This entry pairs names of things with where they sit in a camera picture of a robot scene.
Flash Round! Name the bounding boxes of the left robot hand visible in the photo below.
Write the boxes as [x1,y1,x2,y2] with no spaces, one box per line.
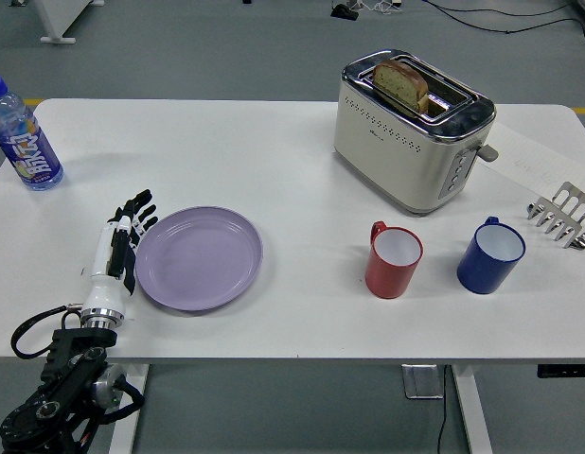
[80,187,160,314]

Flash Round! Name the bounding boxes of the purple plate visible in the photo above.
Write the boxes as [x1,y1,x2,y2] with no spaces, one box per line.
[134,204,264,313]

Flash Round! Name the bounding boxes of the blue-capped drink bottle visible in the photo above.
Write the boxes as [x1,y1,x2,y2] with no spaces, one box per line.
[0,74,65,192]

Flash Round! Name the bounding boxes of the white table leg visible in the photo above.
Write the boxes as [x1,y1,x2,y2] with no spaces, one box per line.
[451,363,493,454]
[107,362,151,454]

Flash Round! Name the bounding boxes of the white furniture base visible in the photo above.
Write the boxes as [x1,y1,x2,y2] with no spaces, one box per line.
[31,0,93,45]

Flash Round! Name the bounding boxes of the red mug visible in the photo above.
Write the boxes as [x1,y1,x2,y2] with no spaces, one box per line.
[364,219,424,300]

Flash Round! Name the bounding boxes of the cream steel toaster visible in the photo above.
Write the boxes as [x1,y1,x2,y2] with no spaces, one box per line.
[333,46,501,218]

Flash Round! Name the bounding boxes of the grey control box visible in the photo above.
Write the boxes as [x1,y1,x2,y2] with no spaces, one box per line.
[400,363,446,401]

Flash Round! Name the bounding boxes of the bread slice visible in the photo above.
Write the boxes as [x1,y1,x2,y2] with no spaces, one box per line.
[371,58,430,114]

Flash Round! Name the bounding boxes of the black floor device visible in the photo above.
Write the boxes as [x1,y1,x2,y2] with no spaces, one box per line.
[329,3,360,21]

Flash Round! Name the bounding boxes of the blue mug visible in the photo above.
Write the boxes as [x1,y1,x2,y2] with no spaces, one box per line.
[456,216,527,296]

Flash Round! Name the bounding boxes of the white paper sheet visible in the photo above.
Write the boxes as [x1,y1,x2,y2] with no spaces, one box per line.
[481,121,585,200]

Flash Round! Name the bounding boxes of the metal toast rack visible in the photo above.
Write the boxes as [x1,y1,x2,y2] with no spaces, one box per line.
[526,181,585,251]

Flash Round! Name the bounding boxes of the black table control panel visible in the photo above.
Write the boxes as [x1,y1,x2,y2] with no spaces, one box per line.
[537,363,585,379]

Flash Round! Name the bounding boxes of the black hanging power cable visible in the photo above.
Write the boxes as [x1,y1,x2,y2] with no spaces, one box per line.
[427,366,450,454]

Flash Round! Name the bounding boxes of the white floor cables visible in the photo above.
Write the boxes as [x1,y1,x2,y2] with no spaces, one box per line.
[356,0,402,14]

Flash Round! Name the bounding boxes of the black floor cable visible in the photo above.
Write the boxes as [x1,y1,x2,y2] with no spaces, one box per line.
[422,0,585,35]

